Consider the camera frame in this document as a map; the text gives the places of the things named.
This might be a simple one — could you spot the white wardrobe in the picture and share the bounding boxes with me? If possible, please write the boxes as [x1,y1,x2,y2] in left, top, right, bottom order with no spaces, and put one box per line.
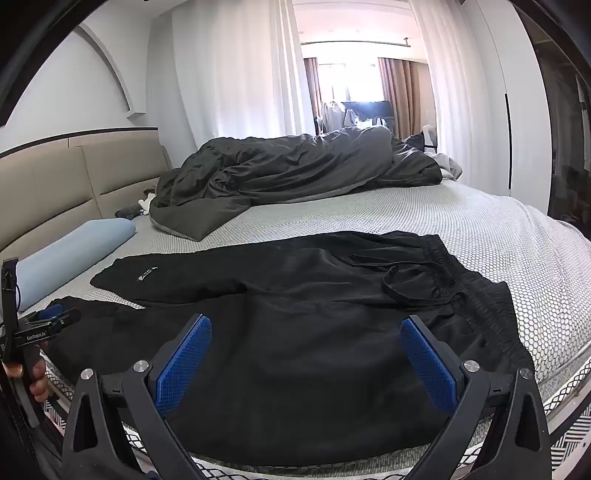
[471,0,555,217]

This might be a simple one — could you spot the dark glass wardrobe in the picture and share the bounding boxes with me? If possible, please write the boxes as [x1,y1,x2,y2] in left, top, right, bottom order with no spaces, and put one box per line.
[512,0,591,227]

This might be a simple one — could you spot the dark grey duvet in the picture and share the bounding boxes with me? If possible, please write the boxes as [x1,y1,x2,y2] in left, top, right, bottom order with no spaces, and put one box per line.
[148,124,444,242]

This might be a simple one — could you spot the clothes drying rack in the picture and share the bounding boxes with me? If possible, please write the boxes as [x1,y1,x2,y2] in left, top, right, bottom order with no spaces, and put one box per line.
[318,99,398,134]

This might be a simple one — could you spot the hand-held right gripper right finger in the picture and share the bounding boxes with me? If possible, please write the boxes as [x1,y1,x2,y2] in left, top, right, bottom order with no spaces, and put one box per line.
[399,315,552,480]

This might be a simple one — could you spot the black pants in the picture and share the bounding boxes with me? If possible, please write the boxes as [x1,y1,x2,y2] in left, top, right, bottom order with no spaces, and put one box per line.
[44,231,536,467]

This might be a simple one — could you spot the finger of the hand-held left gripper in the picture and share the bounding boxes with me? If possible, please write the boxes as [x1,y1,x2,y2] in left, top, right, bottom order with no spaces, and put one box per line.
[44,308,82,330]
[34,303,66,324]

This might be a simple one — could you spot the grey and white plush toy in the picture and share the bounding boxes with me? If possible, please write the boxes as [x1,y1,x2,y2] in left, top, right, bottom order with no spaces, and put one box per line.
[115,193,158,219]

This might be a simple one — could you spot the person's left hand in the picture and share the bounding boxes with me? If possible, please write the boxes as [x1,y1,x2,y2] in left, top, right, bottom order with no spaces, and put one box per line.
[4,356,48,403]

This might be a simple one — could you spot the light blue pillow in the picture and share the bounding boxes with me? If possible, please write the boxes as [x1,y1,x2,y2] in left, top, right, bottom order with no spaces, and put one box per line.
[16,218,138,312]

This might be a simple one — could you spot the white sheer curtain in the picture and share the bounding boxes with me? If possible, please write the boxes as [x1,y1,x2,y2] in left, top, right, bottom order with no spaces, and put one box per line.
[173,0,317,139]
[409,0,509,195]

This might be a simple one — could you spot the bed with grey honeycomb sheet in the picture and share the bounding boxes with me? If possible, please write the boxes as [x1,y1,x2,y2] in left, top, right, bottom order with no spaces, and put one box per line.
[18,178,591,480]

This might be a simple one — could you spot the brown curtain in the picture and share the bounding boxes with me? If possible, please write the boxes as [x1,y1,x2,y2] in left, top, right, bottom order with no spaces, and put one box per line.
[378,58,437,137]
[303,56,324,136]

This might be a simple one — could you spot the beige padded headboard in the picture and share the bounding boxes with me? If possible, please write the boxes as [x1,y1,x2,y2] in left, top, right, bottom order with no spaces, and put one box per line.
[0,127,174,264]

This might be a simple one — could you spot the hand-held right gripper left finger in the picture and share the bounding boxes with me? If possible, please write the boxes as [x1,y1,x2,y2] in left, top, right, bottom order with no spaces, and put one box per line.
[60,314,213,480]

